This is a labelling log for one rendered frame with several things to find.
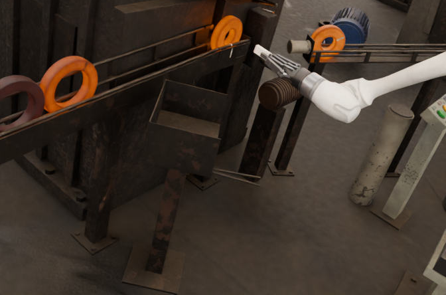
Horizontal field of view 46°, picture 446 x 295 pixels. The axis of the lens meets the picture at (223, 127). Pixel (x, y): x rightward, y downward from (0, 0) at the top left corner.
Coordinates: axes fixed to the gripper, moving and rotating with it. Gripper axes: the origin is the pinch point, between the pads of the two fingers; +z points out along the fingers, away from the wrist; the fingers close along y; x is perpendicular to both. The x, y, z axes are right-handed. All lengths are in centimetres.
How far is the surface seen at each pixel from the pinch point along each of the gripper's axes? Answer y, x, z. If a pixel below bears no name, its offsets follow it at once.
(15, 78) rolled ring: -89, 2, 18
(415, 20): 275, -44, 23
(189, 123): -41.5, -13.6, -6.1
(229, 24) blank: -2.1, 3.4, 16.1
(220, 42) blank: -5.8, -3.2, 15.4
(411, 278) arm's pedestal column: 31, -64, -87
